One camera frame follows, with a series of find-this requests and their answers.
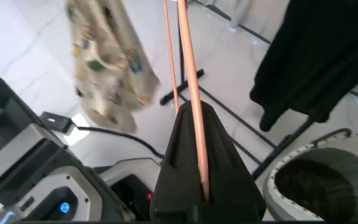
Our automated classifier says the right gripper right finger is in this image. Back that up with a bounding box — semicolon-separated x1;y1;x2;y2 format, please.
197;101;267;222

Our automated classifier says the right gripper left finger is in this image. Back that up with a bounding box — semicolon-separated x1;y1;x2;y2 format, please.
150;101;205;222

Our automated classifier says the pink clothes hanger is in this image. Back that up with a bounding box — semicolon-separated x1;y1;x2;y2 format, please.
162;0;211;203

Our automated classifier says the cream printed garment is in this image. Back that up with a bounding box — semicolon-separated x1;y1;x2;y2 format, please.
64;0;161;134

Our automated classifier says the black garment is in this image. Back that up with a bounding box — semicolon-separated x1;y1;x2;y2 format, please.
249;0;358;133

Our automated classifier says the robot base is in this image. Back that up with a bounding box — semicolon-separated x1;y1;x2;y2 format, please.
0;77;164;222

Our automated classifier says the black clothes rack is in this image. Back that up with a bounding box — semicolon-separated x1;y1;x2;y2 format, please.
159;0;358;181

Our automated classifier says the black cable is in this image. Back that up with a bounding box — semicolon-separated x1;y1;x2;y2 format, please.
39;111;166;160

